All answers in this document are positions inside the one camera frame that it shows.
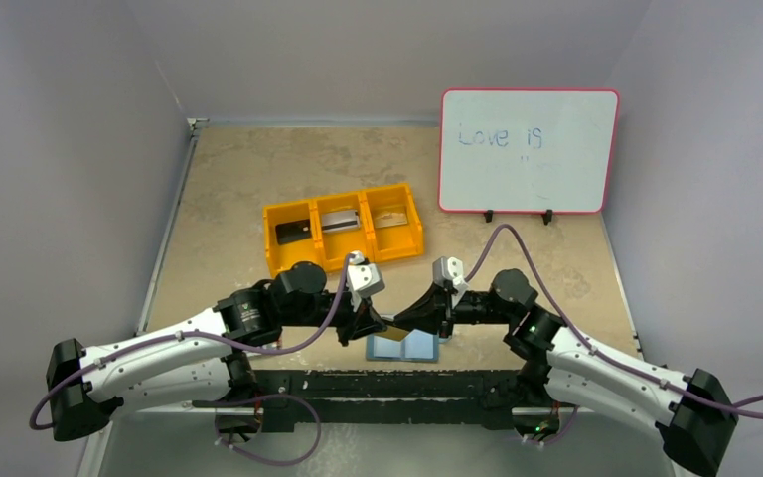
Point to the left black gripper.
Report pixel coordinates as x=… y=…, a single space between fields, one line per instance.
x=360 y=321

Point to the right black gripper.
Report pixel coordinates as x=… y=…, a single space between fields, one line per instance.
x=447 y=310

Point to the blue card holder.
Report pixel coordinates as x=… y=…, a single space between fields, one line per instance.
x=417 y=347

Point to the gold magnetic stripe card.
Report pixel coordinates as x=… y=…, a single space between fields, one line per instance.
x=389 y=224

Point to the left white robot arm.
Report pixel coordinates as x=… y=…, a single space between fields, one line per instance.
x=206 y=357

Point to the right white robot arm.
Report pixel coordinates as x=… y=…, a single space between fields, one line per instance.
x=688 y=413

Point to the silver card in bin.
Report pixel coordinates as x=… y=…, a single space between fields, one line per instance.
x=340 y=221

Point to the gold card in bin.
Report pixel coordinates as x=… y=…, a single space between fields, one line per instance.
x=391 y=213

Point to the black card in bin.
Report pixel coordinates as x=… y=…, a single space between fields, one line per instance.
x=294 y=231

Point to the right yellow bin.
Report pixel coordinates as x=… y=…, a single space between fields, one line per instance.
x=395 y=243

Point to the yellow bin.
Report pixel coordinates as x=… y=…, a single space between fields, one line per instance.
x=395 y=243
x=335 y=246
x=282 y=257

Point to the middle yellow bin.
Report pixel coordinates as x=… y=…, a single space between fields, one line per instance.
x=335 y=246

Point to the left yellow bin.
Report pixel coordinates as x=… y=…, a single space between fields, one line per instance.
x=282 y=257

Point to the right whiteboard stand foot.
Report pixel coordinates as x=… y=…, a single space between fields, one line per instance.
x=547 y=217

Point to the pink framed whiteboard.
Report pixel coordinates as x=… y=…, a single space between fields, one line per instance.
x=526 y=150

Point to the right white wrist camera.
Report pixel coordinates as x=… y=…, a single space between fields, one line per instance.
x=449 y=274

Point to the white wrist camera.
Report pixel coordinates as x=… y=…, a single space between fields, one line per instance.
x=449 y=274
x=363 y=276

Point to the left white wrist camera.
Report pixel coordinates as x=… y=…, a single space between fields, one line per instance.
x=363 y=276

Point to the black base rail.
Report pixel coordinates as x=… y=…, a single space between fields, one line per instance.
x=492 y=399

